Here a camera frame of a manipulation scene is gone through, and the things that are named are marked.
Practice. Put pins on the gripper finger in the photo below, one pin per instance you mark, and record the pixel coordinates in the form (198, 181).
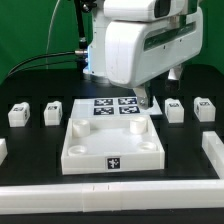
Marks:
(173, 81)
(143, 96)

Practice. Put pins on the white square table top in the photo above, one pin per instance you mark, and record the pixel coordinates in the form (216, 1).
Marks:
(111, 144)

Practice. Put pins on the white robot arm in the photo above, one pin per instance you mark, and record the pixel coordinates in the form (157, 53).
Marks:
(135, 41)

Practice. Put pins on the white sheet with markers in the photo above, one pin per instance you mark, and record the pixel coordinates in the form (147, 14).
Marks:
(118, 106)

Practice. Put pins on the black vertical pole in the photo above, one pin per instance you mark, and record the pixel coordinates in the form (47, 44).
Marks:
(82, 37)

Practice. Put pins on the white left block piece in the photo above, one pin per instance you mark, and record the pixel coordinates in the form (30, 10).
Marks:
(3, 150)

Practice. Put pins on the white front fence rail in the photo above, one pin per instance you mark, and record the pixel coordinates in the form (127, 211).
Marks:
(118, 196)

